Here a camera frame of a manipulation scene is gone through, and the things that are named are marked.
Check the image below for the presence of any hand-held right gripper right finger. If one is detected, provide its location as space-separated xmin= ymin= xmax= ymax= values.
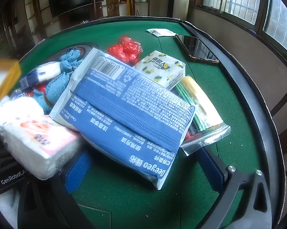
xmin=196 ymin=148 xmax=287 ymax=229

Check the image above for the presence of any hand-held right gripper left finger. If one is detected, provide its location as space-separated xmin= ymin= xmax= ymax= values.
xmin=17 ymin=151 xmax=92 ymax=229

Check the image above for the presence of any white pink tissue pack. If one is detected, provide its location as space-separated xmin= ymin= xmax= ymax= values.
xmin=0 ymin=114 xmax=83 ymax=180

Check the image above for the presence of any white plastic bag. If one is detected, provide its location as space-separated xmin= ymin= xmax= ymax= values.
xmin=0 ymin=95 xmax=45 ymax=133

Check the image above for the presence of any blue white patterned packet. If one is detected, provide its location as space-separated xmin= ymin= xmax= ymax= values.
xmin=11 ymin=88 xmax=35 ymax=101

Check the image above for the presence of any large blue wet wipes pack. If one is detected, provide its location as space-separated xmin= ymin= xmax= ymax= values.
xmin=49 ymin=48 xmax=196 ymax=191

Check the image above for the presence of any blue terry cloth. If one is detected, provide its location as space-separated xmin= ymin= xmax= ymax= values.
xmin=35 ymin=73 xmax=73 ymax=112
xmin=58 ymin=49 xmax=86 ymax=74

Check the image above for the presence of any yellow cardboard box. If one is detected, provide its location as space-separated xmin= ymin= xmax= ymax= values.
xmin=0 ymin=59 xmax=21 ymax=103

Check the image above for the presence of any blue cotton ball bag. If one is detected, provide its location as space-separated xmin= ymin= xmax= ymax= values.
xmin=20 ymin=61 xmax=61 ymax=89

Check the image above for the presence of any white cloth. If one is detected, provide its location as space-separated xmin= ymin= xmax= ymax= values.
xmin=0 ymin=191 xmax=21 ymax=229

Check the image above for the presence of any zip bag of cotton swabs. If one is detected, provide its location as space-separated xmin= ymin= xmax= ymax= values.
xmin=172 ymin=75 xmax=231 ymax=156

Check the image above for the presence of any lemon print tissue pack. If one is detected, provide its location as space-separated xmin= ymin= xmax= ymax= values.
xmin=133 ymin=50 xmax=186 ymax=90

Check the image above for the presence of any black smartphone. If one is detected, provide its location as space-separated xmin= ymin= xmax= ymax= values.
xmin=175 ymin=34 xmax=220 ymax=66

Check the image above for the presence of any mahjong table centre console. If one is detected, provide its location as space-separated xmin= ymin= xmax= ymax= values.
xmin=47 ymin=42 xmax=100 ymax=65

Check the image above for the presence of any large red plastic bag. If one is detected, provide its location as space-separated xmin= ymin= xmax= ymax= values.
xmin=106 ymin=35 xmax=143 ymax=65

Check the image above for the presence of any white paper packet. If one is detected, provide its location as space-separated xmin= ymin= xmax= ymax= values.
xmin=146 ymin=28 xmax=176 ymax=37

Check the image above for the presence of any window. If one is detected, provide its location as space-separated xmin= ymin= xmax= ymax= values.
xmin=194 ymin=0 xmax=287 ymax=53

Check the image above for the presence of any carved wooden chair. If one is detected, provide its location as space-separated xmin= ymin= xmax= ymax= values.
xmin=88 ymin=0 xmax=137 ymax=21

